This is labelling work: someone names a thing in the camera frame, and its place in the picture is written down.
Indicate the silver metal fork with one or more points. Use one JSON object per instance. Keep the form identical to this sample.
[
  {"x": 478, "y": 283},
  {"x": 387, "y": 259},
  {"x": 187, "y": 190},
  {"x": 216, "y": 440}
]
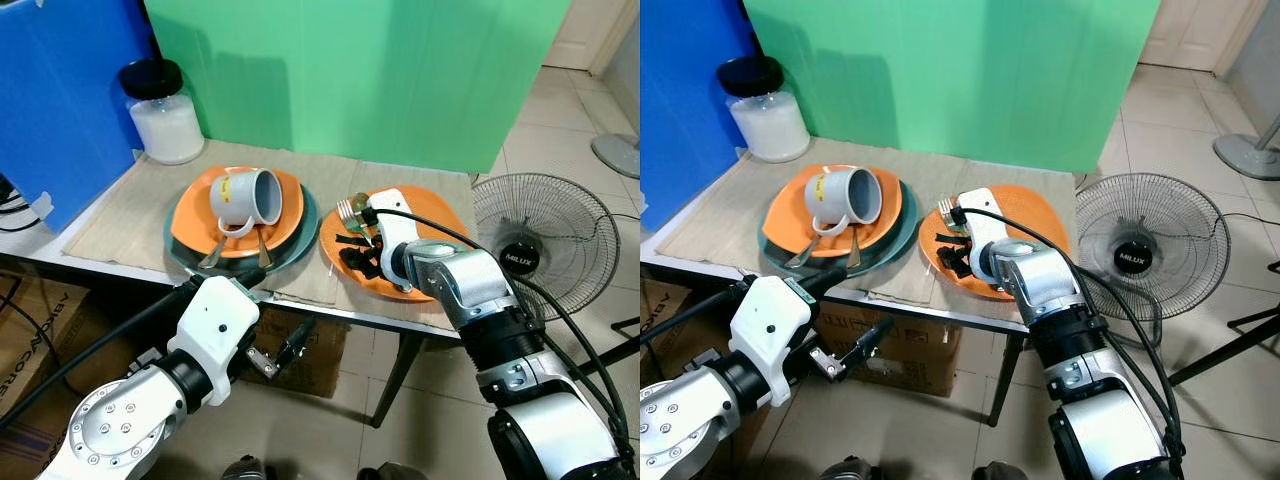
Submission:
[
  {"x": 348, "y": 212},
  {"x": 947, "y": 211}
]

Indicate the black robot foot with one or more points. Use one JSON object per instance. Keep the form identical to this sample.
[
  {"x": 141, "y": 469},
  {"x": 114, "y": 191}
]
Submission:
[
  {"x": 1000, "y": 471},
  {"x": 390, "y": 472},
  {"x": 845, "y": 469},
  {"x": 243, "y": 469}
]

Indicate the white room door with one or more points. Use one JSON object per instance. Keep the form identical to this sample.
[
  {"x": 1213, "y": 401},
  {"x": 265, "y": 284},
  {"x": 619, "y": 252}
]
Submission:
[
  {"x": 1190, "y": 30},
  {"x": 580, "y": 30}
]

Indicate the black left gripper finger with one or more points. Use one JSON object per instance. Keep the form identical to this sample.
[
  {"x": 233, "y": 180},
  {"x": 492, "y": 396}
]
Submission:
[
  {"x": 298, "y": 343},
  {"x": 872, "y": 340}
]

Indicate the black left robot foot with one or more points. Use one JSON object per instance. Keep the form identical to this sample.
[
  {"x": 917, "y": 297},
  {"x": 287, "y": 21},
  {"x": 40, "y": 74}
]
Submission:
[
  {"x": 243, "y": 469},
  {"x": 845, "y": 469}
]

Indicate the blue plastic panel board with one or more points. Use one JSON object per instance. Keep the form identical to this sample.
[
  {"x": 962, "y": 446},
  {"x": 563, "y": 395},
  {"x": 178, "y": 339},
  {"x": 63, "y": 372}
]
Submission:
[
  {"x": 685, "y": 100},
  {"x": 60, "y": 100}
]

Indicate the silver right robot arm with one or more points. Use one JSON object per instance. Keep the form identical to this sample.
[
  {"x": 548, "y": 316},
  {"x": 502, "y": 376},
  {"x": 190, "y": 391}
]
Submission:
[
  {"x": 480, "y": 300},
  {"x": 1060, "y": 300}
]

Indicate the black floor fan MILUX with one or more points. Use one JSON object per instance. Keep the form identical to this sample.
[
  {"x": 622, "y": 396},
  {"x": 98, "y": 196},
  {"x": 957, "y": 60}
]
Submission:
[
  {"x": 1133, "y": 257},
  {"x": 522, "y": 258}
]

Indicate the beige woven table mat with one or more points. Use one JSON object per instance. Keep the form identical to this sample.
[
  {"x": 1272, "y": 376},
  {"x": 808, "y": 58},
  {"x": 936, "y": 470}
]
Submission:
[
  {"x": 130, "y": 215},
  {"x": 715, "y": 215}
]

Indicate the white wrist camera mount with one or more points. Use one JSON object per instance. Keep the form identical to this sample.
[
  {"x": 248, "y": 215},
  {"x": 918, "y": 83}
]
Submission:
[
  {"x": 768, "y": 335},
  {"x": 988, "y": 228},
  {"x": 398, "y": 230},
  {"x": 212, "y": 335}
]

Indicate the black right robot foot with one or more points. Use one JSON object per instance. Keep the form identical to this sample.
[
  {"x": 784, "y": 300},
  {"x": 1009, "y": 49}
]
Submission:
[
  {"x": 390, "y": 472},
  {"x": 1000, "y": 471}
]

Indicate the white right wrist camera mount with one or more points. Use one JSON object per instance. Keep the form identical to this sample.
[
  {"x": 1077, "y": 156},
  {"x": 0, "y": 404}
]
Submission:
[
  {"x": 988, "y": 228},
  {"x": 398, "y": 230}
]

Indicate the teal round plate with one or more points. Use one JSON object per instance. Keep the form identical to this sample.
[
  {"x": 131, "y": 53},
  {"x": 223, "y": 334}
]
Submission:
[
  {"x": 895, "y": 245},
  {"x": 296, "y": 248}
]

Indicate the orange plate under mug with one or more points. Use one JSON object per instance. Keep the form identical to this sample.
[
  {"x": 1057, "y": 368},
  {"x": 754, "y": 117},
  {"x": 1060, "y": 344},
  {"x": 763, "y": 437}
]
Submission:
[
  {"x": 190, "y": 222},
  {"x": 782, "y": 222}
]

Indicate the black stand leg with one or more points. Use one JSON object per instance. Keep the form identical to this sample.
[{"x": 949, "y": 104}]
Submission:
[
  {"x": 622, "y": 345},
  {"x": 1225, "y": 350}
]

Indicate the black metal table leg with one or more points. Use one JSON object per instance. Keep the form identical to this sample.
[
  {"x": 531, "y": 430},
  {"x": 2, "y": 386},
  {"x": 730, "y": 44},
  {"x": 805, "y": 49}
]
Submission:
[
  {"x": 398, "y": 375},
  {"x": 1005, "y": 375}
]

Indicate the plain brown cardboard box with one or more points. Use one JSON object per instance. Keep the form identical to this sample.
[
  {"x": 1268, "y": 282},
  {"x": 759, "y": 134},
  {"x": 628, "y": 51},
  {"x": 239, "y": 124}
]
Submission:
[
  {"x": 920, "y": 350},
  {"x": 315, "y": 370}
]

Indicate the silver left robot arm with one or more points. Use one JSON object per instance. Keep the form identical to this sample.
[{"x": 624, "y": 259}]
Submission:
[
  {"x": 690, "y": 420},
  {"x": 120, "y": 425}
]

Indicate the green plastic panel board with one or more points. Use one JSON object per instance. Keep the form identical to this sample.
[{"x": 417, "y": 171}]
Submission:
[
  {"x": 950, "y": 80},
  {"x": 360, "y": 80}
]

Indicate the printed brown cardboard box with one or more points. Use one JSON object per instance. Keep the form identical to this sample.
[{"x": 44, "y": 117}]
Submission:
[
  {"x": 40, "y": 320},
  {"x": 665, "y": 310}
]

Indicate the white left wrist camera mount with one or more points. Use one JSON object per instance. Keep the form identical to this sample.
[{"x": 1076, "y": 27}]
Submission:
[
  {"x": 212, "y": 335},
  {"x": 768, "y": 335}
]

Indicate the bare orange plate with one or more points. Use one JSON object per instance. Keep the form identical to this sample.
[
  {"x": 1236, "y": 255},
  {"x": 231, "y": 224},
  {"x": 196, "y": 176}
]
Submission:
[
  {"x": 440, "y": 225},
  {"x": 1040, "y": 222}
]

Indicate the glass jar with black lid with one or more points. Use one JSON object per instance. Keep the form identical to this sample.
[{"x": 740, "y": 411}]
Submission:
[
  {"x": 165, "y": 128},
  {"x": 768, "y": 126}
]

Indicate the grey ceramic mug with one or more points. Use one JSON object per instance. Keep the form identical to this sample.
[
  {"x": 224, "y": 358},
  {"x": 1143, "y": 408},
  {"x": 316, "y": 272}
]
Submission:
[
  {"x": 240, "y": 198},
  {"x": 838, "y": 196}
]

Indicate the grey round fan base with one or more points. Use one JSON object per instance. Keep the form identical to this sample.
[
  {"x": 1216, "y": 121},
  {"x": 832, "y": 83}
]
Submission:
[
  {"x": 1250, "y": 150},
  {"x": 618, "y": 155}
]

